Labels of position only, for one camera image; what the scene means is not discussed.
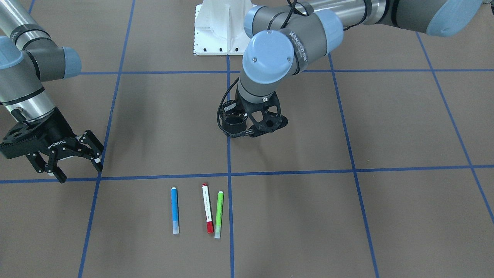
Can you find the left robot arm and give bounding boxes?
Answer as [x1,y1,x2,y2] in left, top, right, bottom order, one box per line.
[236,0,482,104]

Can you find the red white marker pen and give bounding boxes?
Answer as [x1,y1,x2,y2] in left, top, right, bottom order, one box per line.
[201,183,215,234]

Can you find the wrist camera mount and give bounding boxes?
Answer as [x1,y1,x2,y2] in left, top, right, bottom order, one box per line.
[236,90,289,137]
[0,123,43,159]

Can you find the black mesh pen cup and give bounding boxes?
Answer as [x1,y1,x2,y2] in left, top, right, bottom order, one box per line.
[219,100,248,137]

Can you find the green highlighter pen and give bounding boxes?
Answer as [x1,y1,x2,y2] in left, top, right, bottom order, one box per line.
[215,191,224,239]

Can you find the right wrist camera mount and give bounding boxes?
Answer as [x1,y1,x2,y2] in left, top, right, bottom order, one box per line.
[0,123,43,159]

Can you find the blue marker pen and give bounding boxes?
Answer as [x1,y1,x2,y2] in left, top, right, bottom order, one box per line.
[171,187,179,235]

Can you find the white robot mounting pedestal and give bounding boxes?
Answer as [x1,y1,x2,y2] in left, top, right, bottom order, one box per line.
[193,0,255,55]

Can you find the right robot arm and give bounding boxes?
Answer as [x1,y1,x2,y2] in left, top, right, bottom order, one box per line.
[0,0,104,183]

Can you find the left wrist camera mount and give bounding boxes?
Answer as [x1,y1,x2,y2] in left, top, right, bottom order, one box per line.
[236,90,289,137]

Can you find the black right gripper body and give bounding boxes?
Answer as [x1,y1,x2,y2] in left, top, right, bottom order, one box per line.
[23,108,81,166]

